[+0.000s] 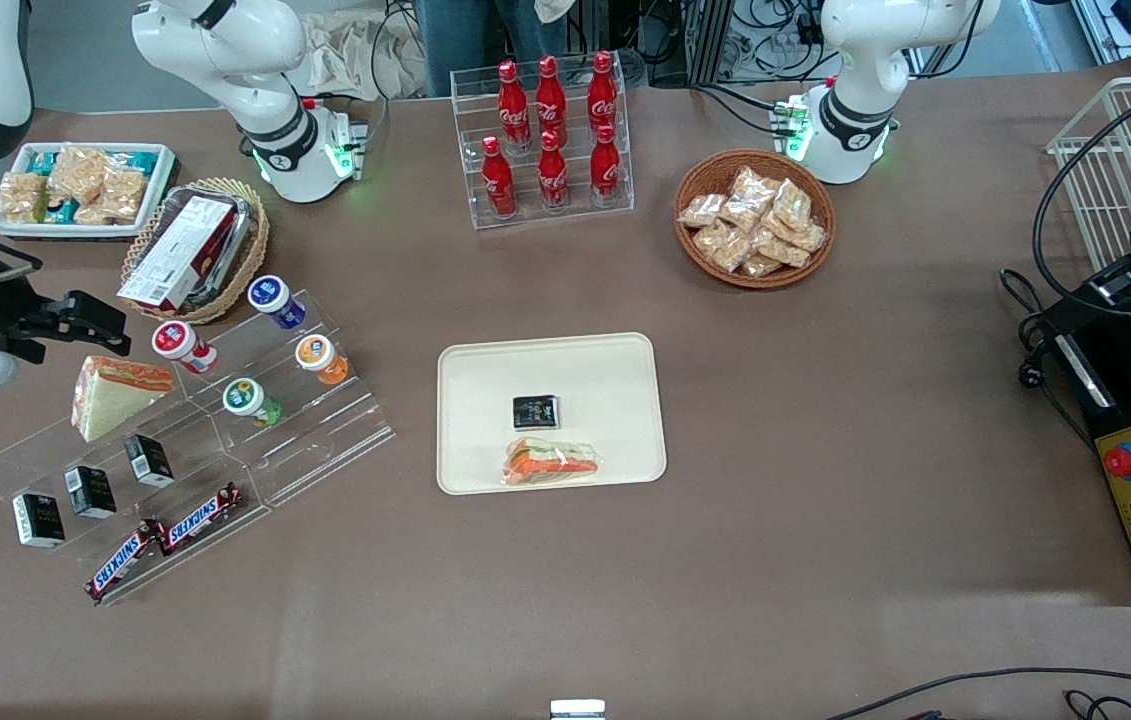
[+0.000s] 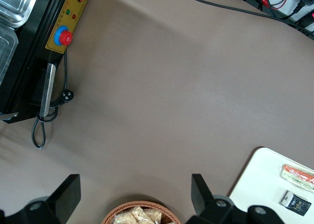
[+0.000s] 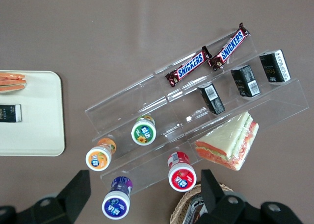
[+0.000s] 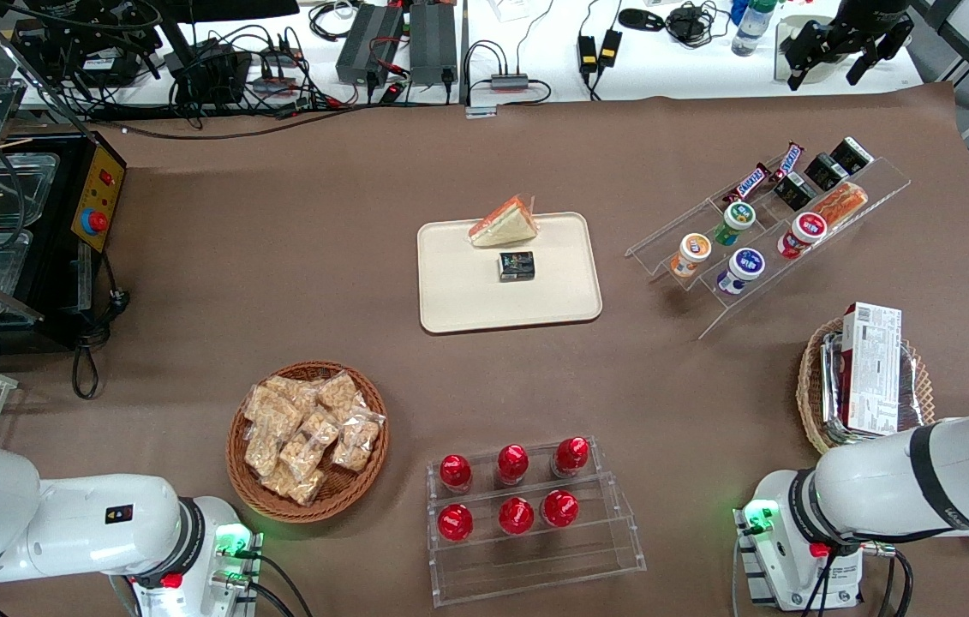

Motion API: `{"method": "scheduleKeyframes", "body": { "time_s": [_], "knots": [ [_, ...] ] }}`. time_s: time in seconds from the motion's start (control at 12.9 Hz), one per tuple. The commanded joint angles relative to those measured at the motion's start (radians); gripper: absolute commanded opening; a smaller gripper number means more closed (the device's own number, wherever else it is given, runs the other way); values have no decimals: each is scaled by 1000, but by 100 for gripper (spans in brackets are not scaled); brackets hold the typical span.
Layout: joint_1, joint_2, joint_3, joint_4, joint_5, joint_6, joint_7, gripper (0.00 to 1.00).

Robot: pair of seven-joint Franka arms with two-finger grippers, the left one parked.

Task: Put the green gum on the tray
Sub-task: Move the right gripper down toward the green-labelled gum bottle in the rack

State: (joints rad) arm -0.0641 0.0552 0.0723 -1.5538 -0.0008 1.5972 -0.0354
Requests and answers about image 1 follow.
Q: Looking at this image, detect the thick black cable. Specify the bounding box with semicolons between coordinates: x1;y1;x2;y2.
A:
1031;64;1131;321

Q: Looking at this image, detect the clear acrylic bottle rack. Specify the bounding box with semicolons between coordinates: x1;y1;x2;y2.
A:
450;60;637;232

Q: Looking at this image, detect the orange lid gum bottle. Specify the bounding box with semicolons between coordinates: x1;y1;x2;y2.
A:
294;334;351;387

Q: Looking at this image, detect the beige cloth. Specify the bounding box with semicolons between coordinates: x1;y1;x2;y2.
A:
287;8;428;102

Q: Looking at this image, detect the thin black cable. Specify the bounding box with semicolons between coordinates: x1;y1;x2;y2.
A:
823;666;1131;720

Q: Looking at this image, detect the white wire rack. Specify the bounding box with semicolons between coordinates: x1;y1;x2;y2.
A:
1045;74;1131;273

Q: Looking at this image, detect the red Coca-Cola bottle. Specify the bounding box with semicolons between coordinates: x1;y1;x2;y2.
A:
589;123;623;207
536;129;571;212
496;59;532;152
480;136;517;219
586;51;620;137
534;55;569;147

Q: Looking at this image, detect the oval wicker basket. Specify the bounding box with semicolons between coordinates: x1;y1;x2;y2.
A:
121;177;272;327

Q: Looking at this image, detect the black power cable with plug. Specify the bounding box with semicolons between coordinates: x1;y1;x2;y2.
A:
999;266;1078;403

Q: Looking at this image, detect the looped black cable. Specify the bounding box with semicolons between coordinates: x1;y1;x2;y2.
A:
1063;687;1131;720

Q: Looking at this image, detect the wrapped triangle sandwich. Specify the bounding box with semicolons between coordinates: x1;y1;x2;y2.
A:
71;355;175;445
501;437;601;489

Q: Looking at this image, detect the green lid gum bottle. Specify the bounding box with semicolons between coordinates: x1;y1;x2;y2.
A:
221;377;284;430

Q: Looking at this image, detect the Snickers bar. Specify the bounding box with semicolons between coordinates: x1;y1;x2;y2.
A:
84;519;167;605
157;482;243;555

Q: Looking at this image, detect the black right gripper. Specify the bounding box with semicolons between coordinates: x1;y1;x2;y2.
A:
0;250;133;358

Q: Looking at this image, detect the white rectangular dish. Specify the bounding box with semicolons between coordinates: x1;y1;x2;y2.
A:
0;142;177;242

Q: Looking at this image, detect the cream plastic tray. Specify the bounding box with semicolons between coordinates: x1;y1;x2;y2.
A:
436;331;669;497

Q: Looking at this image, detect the round wicker basket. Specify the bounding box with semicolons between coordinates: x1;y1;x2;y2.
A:
673;149;838;292

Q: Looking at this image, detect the blue lid gum bottle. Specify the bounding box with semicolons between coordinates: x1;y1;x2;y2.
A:
247;274;308;332

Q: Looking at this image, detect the clear plastic food container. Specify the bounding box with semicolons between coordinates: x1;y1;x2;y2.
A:
149;184;258;303

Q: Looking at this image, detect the small black box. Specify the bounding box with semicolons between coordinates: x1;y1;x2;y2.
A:
63;464;118;520
511;394;562;430
12;491;67;549
123;433;176;490

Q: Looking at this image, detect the person in jeans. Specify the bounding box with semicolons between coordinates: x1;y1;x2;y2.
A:
413;0;571;98

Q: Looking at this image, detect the red lid gum bottle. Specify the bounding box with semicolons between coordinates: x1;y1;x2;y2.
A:
151;320;220;377

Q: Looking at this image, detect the black arm base cable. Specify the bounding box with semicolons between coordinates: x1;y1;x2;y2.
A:
691;80;798;137

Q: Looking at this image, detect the rice cracker pack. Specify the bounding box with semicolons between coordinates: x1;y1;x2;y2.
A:
97;167;149;223
0;171;49;224
49;145;112;202

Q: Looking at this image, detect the clear acrylic stepped stand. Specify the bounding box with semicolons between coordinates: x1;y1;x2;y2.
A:
173;289;397;509
0;370;272;607

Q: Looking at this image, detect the aluminium frame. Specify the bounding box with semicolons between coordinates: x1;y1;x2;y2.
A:
683;0;738;85

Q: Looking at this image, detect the red and white box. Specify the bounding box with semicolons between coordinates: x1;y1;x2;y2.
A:
116;194;237;312

